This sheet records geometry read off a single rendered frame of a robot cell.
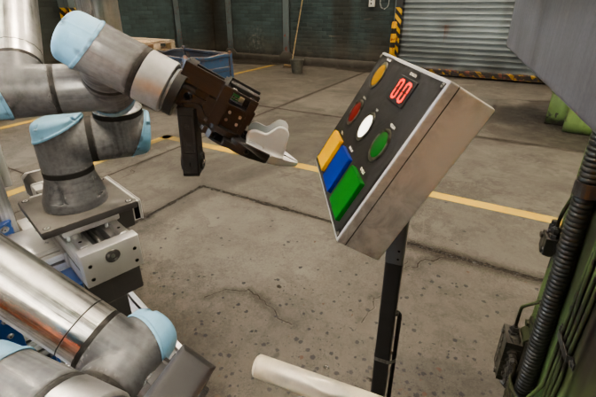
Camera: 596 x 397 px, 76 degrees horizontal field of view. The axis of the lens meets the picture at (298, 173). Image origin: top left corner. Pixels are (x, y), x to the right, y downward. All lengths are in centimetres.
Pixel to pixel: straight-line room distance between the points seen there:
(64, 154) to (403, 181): 79
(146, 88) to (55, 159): 54
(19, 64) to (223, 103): 30
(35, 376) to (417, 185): 48
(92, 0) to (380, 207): 73
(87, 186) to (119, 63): 57
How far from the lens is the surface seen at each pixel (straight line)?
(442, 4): 825
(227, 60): 552
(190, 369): 25
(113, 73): 57
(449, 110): 55
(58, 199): 110
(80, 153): 105
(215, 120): 55
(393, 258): 82
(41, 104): 67
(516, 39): 20
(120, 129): 103
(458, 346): 185
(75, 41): 58
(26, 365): 41
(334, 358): 170
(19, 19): 77
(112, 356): 52
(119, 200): 111
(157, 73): 55
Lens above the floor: 129
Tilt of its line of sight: 24 degrees down
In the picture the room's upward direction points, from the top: straight up
